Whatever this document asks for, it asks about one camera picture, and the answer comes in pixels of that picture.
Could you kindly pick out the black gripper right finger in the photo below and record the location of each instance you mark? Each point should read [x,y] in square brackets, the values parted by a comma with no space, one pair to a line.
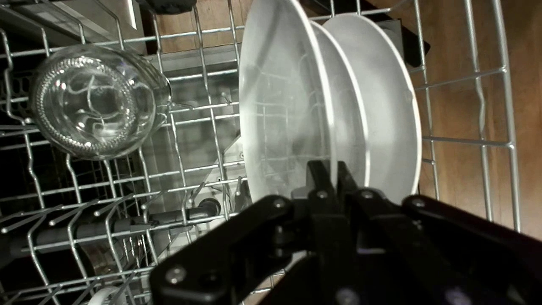
[428,255]

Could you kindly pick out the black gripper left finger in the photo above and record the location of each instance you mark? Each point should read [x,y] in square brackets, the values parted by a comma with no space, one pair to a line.
[254,255]

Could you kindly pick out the white dinner plate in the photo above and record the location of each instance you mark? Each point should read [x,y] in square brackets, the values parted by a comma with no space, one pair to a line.
[281,103]

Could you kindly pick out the white racked plate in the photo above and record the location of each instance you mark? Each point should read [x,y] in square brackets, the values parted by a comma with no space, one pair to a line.
[349,125]
[389,113]

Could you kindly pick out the clear glass jar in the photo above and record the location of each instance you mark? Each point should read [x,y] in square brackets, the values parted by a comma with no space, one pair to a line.
[95,104]

